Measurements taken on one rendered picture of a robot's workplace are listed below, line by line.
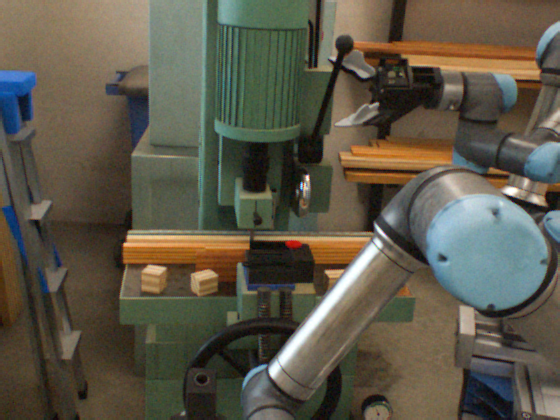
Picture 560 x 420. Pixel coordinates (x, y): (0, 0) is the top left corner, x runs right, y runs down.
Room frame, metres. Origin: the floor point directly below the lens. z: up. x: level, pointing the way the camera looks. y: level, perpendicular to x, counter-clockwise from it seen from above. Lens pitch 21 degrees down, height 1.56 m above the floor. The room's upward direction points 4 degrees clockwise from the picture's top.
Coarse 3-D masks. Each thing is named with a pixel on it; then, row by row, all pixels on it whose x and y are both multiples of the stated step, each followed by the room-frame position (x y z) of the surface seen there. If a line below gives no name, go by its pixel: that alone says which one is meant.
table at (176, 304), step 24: (144, 264) 1.34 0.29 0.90; (168, 264) 1.35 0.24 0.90; (192, 264) 1.35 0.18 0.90; (336, 264) 1.40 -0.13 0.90; (168, 288) 1.24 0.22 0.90; (408, 288) 1.31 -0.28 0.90; (120, 312) 1.18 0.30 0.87; (144, 312) 1.19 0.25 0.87; (168, 312) 1.20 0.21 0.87; (192, 312) 1.20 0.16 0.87; (216, 312) 1.21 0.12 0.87; (384, 312) 1.26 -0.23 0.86; (408, 312) 1.27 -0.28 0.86
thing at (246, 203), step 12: (240, 180) 1.44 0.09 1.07; (240, 192) 1.37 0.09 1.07; (252, 192) 1.37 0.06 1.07; (264, 192) 1.38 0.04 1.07; (240, 204) 1.33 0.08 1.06; (252, 204) 1.34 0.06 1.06; (264, 204) 1.34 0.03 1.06; (240, 216) 1.33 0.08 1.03; (252, 216) 1.34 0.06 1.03; (264, 216) 1.34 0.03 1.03; (240, 228) 1.33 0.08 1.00; (252, 228) 1.34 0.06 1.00; (264, 228) 1.34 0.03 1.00
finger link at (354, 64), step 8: (352, 56) 1.33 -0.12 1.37; (360, 56) 1.32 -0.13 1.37; (344, 64) 1.35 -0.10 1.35; (352, 64) 1.34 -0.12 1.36; (360, 64) 1.33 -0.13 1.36; (352, 72) 1.34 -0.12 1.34; (360, 72) 1.34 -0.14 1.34; (368, 72) 1.33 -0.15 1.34; (360, 80) 1.34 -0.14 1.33; (368, 80) 1.34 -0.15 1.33
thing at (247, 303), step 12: (240, 264) 1.25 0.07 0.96; (240, 276) 1.19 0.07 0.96; (240, 288) 1.16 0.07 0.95; (300, 288) 1.16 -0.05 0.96; (312, 288) 1.16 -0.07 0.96; (240, 300) 1.15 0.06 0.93; (252, 300) 1.13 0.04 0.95; (276, 300) 1.13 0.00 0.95; (300, 300) 1.14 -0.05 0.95; (312, 300) 1.14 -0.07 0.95; (240, 312) 1.14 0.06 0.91; (252, 312) 1.13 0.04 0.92; (276, 312) 1.13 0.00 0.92; (300, 312) 1.14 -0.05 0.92
